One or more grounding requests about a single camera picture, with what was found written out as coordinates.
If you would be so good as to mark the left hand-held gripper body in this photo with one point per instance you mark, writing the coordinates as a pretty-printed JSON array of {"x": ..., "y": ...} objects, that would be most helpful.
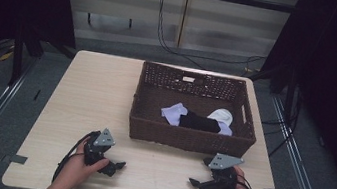
[{"x": 96, "y": 151}]

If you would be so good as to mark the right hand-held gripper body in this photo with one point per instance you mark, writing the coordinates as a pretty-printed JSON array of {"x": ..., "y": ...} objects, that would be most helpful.
[{"x": 223, "y": 182}]

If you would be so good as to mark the person's left hand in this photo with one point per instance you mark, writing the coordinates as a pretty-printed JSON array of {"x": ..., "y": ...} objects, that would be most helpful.
[{"x": 75, "y": 171}]

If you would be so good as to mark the brown wicker basket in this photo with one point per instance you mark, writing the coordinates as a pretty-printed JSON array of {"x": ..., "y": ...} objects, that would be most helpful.
[{"x": 151, "y": 129}]

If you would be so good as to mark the light purple sock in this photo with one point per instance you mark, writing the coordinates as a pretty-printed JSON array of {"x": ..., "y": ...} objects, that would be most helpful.
[
  {"x": 172, "y": 112},
  {"x": 226, "y": 129}
]

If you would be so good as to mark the black sock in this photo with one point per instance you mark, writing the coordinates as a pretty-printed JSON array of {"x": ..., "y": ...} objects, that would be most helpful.
[{"x": 199, "y": 122}]

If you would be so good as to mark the white sock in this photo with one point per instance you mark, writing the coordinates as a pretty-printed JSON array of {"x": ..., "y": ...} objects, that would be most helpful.
[{"x": 222, "y": 115}]

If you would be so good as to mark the small black floor strip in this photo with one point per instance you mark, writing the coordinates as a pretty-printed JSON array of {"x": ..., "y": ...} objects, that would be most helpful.
[{"x": 37, "y": 95}]

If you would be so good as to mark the black metal stand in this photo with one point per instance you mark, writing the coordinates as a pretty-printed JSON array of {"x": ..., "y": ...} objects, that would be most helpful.
[
  {"x": 16, "y": 61},
  {"x": 289, "y": 99}
]

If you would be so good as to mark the yellow floor marker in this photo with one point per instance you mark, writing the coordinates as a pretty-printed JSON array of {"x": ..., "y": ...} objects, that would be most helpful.
[{"x": 6, "y": 56}]

